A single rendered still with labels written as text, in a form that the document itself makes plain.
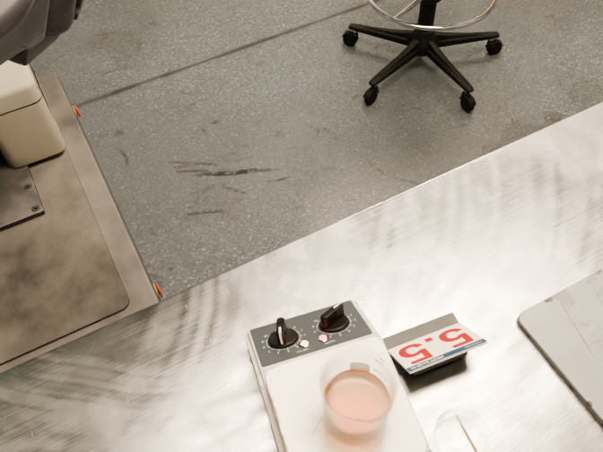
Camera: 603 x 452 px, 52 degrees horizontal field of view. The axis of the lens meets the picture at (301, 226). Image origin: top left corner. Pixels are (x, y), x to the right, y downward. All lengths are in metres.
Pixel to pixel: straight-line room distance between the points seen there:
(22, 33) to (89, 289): 0.82
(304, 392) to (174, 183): 1.35
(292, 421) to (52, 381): 0.29
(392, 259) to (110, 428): 0.37
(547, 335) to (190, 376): 0.39
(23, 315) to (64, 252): 0.15
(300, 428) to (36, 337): 0.76
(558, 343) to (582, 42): 1.82
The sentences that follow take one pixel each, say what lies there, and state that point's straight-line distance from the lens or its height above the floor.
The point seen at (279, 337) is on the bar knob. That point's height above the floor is 0.82.
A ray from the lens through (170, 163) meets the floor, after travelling 1.93.
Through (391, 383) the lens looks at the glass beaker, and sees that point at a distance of 0.53.
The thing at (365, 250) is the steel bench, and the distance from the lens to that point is 0.77.
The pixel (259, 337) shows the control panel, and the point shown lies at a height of 0.79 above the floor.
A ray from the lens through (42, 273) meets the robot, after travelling 1.33.
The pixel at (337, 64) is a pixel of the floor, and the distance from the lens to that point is 2.21.
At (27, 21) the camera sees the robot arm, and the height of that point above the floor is 1.12.
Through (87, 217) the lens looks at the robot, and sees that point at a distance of 1.38.
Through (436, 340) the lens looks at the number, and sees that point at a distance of 0.70.
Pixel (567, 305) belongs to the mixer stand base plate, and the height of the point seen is 0.76.
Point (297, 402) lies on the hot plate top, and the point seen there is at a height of 0.84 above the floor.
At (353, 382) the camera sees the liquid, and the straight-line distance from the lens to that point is 0.55.
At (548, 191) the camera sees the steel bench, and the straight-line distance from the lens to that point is 0.88.
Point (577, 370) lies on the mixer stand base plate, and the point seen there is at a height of 0.76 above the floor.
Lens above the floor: 1.38
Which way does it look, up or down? 53 degrees down
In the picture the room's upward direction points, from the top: 3 degrees counter-clockwise
